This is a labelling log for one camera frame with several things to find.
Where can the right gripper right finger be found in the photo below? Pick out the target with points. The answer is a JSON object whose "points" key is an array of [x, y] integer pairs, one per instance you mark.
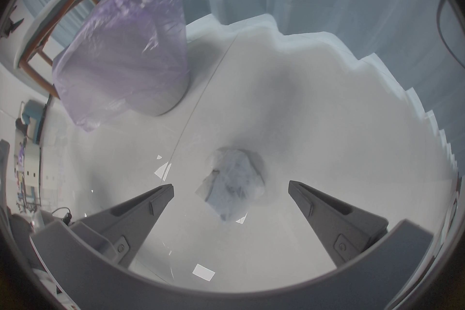
{"points": [[327, 225]]}

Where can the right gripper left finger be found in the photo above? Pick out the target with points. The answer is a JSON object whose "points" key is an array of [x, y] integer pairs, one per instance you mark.
{"points": [[134, 225]]}

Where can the purple plastic bag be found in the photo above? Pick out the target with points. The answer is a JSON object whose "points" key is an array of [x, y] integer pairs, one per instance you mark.
{"points": [[120, 47]]}

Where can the white trash bin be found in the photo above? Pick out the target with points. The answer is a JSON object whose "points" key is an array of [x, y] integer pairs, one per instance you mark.
{"points": [[170, 98]]}

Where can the crumpled clear printed wrapper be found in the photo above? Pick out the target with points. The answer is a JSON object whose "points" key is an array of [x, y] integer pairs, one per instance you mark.
{"points": [[232, 185]]}

